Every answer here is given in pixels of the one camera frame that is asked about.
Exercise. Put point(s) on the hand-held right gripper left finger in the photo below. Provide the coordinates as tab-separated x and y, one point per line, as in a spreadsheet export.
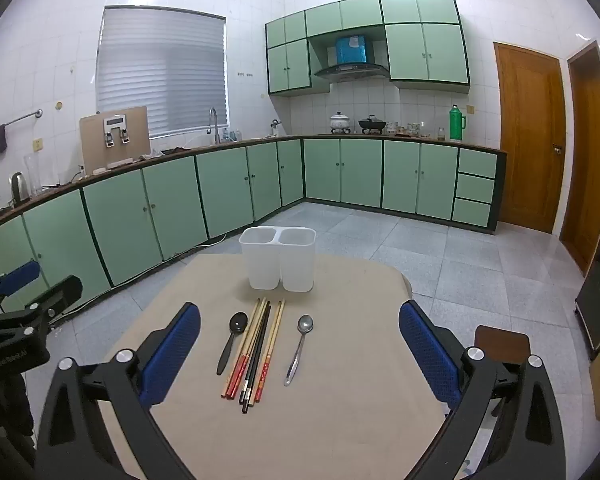
172	355

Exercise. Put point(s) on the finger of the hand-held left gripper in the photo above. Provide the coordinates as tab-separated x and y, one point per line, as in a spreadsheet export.
60	295
20	274

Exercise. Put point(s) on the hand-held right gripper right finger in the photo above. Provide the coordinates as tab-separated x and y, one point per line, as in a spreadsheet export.
427	355

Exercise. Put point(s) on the black spoon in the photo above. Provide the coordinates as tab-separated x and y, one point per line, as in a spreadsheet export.
239	322

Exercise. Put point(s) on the metal spoon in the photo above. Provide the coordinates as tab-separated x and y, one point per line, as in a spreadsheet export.
305	324

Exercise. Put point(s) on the white plastic utensil holder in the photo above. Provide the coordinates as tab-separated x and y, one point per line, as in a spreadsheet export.
265	265

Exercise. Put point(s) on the brown stool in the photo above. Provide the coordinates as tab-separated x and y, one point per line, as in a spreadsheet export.
502	342

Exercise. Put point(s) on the metal electric kettle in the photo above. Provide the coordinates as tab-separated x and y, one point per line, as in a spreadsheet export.
19	190

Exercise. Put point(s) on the clear plastic pitcher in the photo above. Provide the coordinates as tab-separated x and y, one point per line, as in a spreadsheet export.
35	175

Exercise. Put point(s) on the beige table cover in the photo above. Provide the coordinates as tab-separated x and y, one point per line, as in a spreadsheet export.
340	410

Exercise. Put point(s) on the long green base cabinets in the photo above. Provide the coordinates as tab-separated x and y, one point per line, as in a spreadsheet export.
170	205

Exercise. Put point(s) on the brown board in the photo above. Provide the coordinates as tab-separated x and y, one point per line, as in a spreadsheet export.
92	145

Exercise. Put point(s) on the metal towel bar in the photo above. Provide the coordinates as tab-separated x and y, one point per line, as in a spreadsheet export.
20	119

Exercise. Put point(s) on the green base cabinets with drawers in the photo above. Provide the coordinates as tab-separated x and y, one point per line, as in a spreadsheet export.
405	180

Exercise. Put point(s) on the white device on board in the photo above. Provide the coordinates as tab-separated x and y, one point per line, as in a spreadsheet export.
115	122

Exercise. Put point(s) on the glass jar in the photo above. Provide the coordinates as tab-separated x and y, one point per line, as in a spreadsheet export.
441	134

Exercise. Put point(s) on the metal sink faucet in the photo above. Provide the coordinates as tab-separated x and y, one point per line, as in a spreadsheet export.
214	127

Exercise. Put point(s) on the green thermos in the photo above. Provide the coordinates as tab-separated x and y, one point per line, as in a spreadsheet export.
456	125

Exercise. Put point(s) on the black wok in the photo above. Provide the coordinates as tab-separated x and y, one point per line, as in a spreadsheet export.
371	124

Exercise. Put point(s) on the white window blind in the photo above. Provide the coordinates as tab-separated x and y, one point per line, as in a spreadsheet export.
160	70

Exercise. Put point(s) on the white cooking pot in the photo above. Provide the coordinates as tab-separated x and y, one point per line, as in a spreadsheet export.
340	122

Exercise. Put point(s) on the small metal tap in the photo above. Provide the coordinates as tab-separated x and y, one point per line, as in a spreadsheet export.
275	127

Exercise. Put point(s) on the black range hood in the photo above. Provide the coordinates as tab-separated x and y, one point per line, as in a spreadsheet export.
352	71

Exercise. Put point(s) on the blue hood chimney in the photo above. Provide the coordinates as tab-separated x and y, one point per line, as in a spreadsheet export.
351	50

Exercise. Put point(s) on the green wall cabinets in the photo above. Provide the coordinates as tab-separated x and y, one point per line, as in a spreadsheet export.
425	52

